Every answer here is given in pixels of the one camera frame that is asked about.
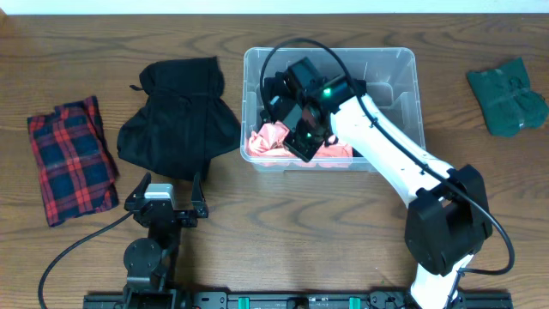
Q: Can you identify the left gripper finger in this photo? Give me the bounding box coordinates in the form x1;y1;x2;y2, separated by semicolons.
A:
191;173;205;209
133;173;152;201

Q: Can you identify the black cloth with band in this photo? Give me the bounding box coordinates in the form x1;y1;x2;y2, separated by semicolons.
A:
260;72;299;130

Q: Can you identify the pink printed shirt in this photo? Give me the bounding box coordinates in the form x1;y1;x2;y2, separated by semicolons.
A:
240;122;358;170

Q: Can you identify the dark navy cloth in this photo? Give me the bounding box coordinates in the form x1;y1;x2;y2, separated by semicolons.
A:
347;78;367;98

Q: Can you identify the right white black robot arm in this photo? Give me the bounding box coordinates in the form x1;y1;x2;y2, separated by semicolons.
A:
260;72;493;308

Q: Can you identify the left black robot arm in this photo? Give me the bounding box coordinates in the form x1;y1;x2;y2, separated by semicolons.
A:
123;173;209;309

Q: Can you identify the red blue plaid cloth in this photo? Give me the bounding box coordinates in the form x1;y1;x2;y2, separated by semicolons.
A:
27;96;119;227

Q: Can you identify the large black garment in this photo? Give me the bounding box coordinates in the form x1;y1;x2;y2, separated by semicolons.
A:
117;57;241;181

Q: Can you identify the clear plastic storage bin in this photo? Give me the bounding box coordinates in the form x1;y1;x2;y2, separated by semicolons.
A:
240;47;425;173

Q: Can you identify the dark green folded cloth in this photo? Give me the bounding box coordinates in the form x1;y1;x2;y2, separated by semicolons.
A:
466;58;548;137

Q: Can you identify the black mounting rail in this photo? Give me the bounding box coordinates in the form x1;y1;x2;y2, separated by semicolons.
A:
82;290;514;309

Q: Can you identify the black cable on table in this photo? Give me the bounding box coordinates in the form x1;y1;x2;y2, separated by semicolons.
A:
37;209;135;309

